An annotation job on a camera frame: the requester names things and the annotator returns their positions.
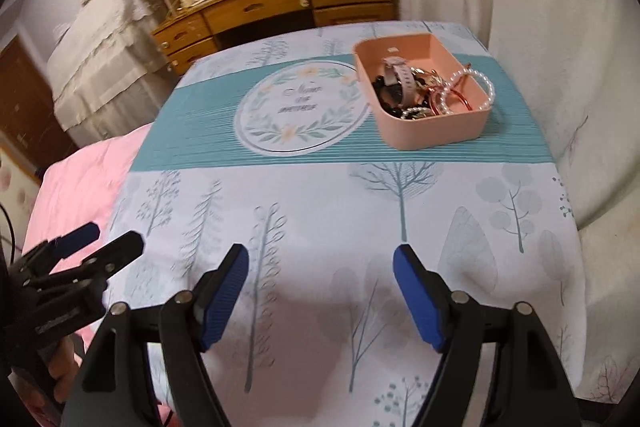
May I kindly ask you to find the white lace furniture cover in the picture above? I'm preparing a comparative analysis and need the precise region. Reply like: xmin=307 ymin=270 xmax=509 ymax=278
xmin=47 ymin=0 xmax=178 ymax=147

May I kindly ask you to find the gold leaf hair comb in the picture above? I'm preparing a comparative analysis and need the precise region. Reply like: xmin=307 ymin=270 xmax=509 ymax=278
xmin=410 ymin=67 xmax=446 ymax=98

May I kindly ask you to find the dark bead bracelet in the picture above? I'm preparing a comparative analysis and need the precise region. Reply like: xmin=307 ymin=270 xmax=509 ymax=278
xmin=372 ymin=74 xmax=407 ymax=118

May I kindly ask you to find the printed tree bedsheet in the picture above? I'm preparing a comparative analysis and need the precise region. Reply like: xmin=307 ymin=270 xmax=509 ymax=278
xmin=106 ymin=22 xmax=586 ymax=426

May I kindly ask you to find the pink blanket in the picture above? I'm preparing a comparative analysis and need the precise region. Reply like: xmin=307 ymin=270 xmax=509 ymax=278
xmin=22 ymin=121 xmax=156 ymax=358

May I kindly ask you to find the pink jewelry box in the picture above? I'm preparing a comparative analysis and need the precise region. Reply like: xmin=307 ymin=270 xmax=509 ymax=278
xmin=352 ymin=34 xmax=496 ymax=150

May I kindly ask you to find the wooden desk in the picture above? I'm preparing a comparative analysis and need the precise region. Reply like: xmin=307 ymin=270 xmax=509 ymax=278
xmin=152 ymin=0 xmax=398 ymax=75

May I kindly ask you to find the left hand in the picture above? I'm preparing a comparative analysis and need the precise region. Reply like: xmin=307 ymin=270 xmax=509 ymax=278
xmin=10 ymin=336 xmax=79 ymax=426

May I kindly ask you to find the white pearl bracelet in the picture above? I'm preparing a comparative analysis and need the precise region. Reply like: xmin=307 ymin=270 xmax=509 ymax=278
xmin=438 ymin=68 xmax=497 ymax=115

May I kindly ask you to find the red braided cord bracelet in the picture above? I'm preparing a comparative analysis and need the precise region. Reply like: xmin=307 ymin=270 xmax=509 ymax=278
xmin=429 ymin=65 xmax=476 ymax=113

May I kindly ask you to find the white curtain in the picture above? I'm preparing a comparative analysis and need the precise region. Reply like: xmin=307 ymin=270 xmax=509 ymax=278
xmin=399 ymin=0 xmax=639 ymax=227

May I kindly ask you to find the brown wooden door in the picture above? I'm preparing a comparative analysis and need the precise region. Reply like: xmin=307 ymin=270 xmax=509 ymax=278
xmin=1 ymin=37 xmax=78 ymax=180

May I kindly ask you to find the white watch strap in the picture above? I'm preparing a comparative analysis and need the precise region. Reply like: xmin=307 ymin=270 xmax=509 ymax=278
xmin=382 ymin=55 xmax=417 ymax=94

